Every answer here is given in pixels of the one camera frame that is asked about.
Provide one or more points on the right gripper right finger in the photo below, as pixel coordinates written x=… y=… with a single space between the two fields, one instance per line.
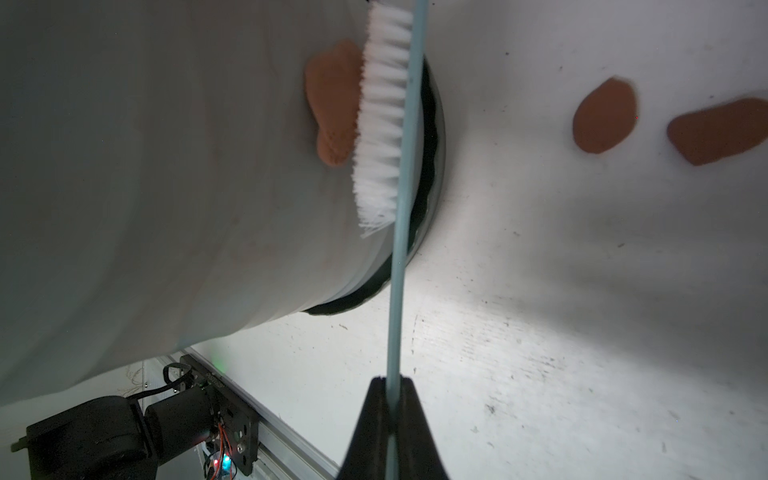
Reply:
x=417 y=455

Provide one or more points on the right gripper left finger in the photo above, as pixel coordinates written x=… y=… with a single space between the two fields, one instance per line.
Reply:
x=366 y=456

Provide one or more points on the teal scrub brush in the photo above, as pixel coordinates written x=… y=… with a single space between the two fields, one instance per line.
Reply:
x=385 y=150

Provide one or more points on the grey ceramic pot with soil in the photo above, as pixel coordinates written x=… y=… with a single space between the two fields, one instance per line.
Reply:
x=161 y=184

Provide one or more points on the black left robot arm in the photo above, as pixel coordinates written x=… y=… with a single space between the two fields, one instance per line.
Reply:
x=113 y=437

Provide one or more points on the black pot saucer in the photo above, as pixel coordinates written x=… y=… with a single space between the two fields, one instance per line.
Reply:
x=426 y=199

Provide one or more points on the mud patch on pot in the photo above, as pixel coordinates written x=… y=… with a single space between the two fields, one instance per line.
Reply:
x=332 y=88

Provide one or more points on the brown mud lump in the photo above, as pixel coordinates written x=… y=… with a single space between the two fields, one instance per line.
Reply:
x=709 y=135
x=605 y=117

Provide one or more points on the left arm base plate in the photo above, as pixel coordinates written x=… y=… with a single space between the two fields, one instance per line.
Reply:
x=232 y=413

